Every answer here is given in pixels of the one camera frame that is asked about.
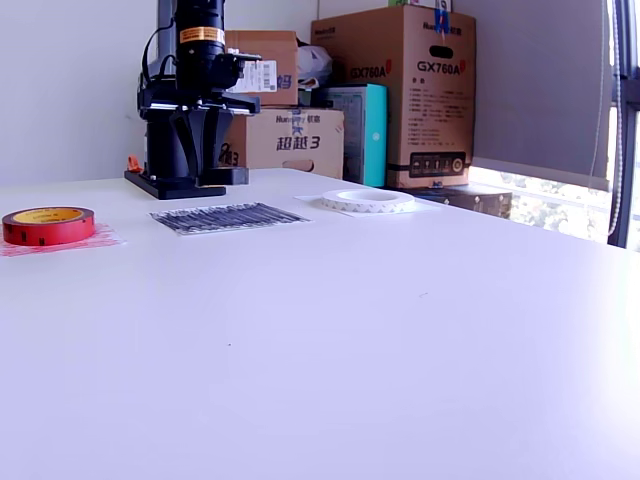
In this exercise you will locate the wide cardboard box blue print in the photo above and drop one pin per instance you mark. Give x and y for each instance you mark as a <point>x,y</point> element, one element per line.
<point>300,145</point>

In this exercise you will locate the teal and black carton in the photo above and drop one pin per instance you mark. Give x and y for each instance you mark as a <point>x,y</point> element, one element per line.
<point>375,135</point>

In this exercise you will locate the orange clamp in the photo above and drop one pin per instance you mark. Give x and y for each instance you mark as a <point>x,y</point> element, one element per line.
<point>134,164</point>

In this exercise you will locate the tall GX760A cardboard box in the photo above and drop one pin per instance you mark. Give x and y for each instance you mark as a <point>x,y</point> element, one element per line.
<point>425,125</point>

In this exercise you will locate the plain white paper sheet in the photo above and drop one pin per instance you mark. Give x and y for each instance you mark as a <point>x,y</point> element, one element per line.
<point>305,199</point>

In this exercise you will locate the red tape roll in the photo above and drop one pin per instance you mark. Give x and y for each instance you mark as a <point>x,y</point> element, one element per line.
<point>50,232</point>

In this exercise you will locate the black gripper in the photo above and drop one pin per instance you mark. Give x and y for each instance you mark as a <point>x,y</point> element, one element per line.
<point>240,102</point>

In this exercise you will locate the small cardboard box shipping label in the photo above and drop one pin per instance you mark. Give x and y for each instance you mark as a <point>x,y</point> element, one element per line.
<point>280,45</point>

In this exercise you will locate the grey roller blind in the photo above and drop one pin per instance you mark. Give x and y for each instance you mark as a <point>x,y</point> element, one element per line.
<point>540,85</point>

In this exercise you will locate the white plastic bag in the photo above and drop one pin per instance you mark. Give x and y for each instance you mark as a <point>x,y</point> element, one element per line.
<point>312,62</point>

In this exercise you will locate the white tape roll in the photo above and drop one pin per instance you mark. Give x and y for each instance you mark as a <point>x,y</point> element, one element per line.
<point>370,205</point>

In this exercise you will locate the red scribbled paper sheet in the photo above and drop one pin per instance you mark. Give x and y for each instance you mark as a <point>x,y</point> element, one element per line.
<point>107,237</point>

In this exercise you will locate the black scribbled paper sheet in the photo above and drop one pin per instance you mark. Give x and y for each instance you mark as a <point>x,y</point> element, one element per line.
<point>200,220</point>

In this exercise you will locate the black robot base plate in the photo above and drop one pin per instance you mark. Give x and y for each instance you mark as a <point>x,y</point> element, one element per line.
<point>165,189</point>

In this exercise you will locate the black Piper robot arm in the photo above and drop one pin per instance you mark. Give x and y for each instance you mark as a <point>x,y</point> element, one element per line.
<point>200,20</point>

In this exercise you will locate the blue tape strip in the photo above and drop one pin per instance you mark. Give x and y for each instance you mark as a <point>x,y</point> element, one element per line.
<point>441,20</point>

